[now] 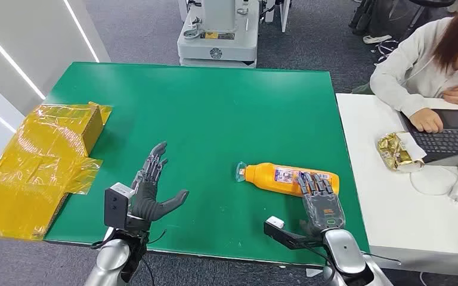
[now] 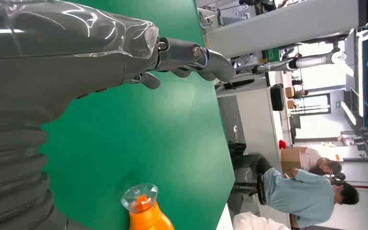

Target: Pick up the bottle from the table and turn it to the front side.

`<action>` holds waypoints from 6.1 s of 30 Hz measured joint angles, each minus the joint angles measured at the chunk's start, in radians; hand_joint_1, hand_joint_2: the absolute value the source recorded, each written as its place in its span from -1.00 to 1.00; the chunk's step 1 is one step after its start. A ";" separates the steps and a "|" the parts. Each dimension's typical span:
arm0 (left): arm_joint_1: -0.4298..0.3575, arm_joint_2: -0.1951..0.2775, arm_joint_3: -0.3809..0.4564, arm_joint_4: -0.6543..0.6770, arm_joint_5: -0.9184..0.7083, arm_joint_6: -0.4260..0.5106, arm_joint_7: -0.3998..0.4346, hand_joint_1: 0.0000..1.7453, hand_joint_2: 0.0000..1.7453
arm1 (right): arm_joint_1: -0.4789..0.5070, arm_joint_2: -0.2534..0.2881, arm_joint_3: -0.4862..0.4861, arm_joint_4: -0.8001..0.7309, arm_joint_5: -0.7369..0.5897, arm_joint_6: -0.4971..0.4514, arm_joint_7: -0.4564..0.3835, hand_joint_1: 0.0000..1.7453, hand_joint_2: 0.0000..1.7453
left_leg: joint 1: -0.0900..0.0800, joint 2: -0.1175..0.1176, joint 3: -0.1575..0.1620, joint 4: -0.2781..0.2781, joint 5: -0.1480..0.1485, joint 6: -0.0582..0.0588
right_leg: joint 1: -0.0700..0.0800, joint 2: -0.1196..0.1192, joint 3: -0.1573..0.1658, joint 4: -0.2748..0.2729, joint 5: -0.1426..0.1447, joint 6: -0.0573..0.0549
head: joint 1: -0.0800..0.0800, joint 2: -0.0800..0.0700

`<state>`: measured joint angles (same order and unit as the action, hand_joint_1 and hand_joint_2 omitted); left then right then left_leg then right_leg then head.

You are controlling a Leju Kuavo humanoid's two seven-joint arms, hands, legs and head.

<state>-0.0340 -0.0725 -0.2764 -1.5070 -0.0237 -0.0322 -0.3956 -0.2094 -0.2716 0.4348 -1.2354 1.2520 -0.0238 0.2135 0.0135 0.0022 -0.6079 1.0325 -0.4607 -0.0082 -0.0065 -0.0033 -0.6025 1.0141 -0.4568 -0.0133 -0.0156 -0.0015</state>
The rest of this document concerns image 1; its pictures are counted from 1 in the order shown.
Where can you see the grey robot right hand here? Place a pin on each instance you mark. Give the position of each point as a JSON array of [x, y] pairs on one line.
[[323, 209]]

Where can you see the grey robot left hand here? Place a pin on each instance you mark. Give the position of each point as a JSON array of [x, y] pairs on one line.
[[147, 199]]

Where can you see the person's right hand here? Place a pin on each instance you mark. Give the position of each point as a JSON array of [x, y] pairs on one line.
[[426, 120]]

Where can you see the orange plastic bottle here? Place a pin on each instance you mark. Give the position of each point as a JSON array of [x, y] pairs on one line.
[[264, 177]]

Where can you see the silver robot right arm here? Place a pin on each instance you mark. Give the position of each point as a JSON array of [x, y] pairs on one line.
[[345, 256]]

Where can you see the white robot base machine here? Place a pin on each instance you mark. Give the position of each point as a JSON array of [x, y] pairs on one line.
[[217, 43]]

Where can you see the dark laptop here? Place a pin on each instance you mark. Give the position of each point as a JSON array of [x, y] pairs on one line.
[[450, 138]]

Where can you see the gold foil snack wrapper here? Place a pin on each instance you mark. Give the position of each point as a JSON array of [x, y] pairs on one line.
[[395, 152]]

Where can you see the person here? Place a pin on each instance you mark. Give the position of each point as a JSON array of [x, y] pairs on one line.
[[410, 67]]

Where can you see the white shoe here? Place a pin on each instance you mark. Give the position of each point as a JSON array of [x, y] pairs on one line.
[[376, 38]]

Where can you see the black office chair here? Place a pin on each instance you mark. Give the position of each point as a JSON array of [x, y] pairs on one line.
[[395, 15]]

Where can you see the yellow taped cardboard box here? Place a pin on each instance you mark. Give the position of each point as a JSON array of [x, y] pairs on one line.
[[35, 165]]

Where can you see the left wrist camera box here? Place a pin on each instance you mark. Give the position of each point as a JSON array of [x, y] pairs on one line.
[[115, 205]]

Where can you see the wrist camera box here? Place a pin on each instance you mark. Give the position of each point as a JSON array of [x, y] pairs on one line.
[[282, 233], [115, 205]]

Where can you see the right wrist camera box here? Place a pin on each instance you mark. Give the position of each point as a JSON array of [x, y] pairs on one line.
[[282, 233]]

